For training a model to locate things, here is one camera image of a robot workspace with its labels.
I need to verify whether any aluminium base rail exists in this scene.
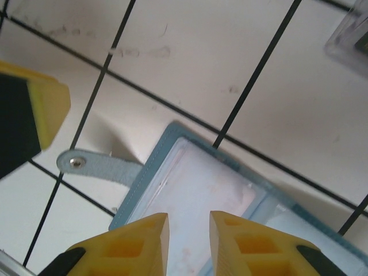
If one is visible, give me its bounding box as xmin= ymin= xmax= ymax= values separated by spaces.
xmin=0 ymin=249 xmax=38 ymax=276

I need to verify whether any clear acrylic card stand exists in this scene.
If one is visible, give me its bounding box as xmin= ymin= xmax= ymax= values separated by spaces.
xmin=323 ymin=0 xmax=368 ymax=78

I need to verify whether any teal card holder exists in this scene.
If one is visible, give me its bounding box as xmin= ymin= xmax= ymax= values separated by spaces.
xmin=56 ymin=120 xmax=368 ymax=276

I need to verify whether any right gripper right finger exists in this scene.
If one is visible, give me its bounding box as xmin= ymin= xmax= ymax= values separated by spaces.
xmin=209 ymin=210 xmax=347 ymax=276

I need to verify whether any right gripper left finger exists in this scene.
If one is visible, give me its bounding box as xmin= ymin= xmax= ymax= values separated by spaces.
xmin=37 ymin=212 xmax=170 ymax=276

